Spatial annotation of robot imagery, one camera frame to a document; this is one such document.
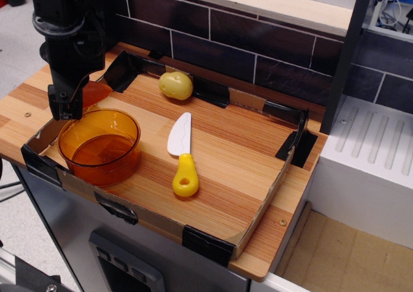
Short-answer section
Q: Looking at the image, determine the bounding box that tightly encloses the orange transparent plastic pot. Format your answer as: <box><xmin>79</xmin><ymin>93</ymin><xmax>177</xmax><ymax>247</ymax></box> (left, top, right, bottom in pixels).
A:
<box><xmin>57</xmin><ymin>108</ymin><xmax>141</xmax><ymax>188</ymax></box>

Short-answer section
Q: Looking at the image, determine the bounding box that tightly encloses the orange plastic toy carrot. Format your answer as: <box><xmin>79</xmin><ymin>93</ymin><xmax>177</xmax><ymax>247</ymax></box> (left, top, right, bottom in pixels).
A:
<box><xmin>82</xmin><ymin>81</ymin><xmax>112</xmax><ymax>108</ymax></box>

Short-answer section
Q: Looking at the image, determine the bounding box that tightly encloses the toy knife yellow handle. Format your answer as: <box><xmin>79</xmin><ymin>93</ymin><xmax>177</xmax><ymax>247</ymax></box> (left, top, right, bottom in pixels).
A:
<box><xmin>167</xmin><ymin>112</ymin><xmax>199</xmax><ymax>198</ymax></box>

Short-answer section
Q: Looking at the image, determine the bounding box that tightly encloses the cardboard fence with black tape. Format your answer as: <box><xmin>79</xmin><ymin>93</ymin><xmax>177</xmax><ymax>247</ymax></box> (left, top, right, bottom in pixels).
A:
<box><xmin>22</xmin><ymin>49</ymin><xmax>323</xmax><ymax>271</ymax></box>

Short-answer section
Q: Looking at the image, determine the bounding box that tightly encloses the grey toy oven panel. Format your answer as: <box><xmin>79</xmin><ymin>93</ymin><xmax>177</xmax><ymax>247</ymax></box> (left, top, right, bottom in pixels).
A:
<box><xmin>89</xmin><ymin>231</ymin><xmax>166</xmax><ymax>292</ymax></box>

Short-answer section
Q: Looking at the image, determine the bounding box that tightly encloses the white toy sink drainboard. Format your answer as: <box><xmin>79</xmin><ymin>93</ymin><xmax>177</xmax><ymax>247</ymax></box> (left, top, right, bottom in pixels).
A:
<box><xmin>308</xmin><ymin>97</ymin><xmax>412</xmax><ymax>248</ymax></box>

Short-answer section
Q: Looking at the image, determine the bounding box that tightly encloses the dark grey shelf post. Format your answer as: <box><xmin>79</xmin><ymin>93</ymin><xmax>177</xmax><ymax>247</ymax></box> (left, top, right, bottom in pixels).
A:
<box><xmin>320</xmin><ymin>0</ymin><xmax>370</xmax><ymax>134</ymax></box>
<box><xmin>97</xmin><ymin>0</ymin><xmax>128</xmax><ymax>52</ymax></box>

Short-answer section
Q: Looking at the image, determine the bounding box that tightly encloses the dark grey shelf post left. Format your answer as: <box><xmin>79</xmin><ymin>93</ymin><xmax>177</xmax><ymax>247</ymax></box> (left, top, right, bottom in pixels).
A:
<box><xmin>97</xmin><ymin>0</ymin><xmax>128</xmax><ymax>52</ymax></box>

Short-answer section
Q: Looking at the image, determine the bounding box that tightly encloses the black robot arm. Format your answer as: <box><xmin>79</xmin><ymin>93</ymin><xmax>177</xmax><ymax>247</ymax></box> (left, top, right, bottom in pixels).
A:
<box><xmin>32</xmin><ymin>0</ymin><xmax>105</xmax><ymax>121</ymax></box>

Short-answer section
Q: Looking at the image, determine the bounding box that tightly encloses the dark grey shelf post right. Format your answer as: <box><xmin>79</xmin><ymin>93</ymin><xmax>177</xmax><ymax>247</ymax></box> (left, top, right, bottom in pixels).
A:
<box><xmin>320</xmin><ymin>0</ymin><xmax>370</xmax><ymax>134</ymax></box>

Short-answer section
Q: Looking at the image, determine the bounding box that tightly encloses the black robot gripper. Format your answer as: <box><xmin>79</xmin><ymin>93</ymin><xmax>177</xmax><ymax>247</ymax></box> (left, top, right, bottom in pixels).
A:
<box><xmin>33</xmin><ymin>13</ymin><xmax>105</xmax><ymax>121</ymax></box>

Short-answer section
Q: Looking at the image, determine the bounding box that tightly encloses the yellow plastic toy potato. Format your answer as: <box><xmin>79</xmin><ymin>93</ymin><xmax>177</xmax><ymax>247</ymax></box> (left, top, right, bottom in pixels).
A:
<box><xmin>159</xmin><ymin>72</ymin><xmax>194</xmax><ymax>101</ymax></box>

